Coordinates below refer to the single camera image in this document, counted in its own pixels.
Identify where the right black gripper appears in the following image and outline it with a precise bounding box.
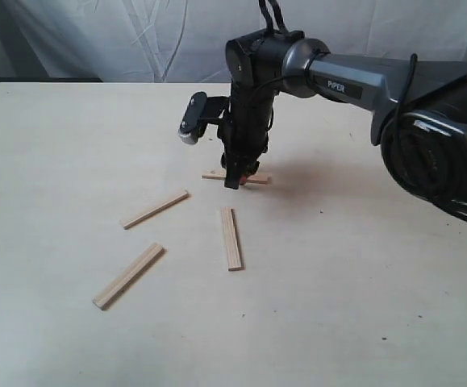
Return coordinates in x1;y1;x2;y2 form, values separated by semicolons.
217;82;275;189

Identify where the wood strip with two magnets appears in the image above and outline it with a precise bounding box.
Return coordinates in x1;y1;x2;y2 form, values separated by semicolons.
202;169;272;185

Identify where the plain wood strip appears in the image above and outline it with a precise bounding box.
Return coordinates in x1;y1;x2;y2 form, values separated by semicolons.
120;189;190;230

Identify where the grainy wood strip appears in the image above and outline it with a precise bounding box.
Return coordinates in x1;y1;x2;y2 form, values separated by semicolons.
220;207;244;271

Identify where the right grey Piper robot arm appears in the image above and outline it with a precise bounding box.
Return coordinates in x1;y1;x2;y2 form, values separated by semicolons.
219;31;467;222

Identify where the white backdrop cloth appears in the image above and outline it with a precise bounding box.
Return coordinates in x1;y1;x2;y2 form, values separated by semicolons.
0;1;467;83

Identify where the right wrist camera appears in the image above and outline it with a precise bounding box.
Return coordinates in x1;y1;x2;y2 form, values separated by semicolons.
178;91;229;145

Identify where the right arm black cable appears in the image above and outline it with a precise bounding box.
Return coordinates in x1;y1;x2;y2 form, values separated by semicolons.
252;0;294;37

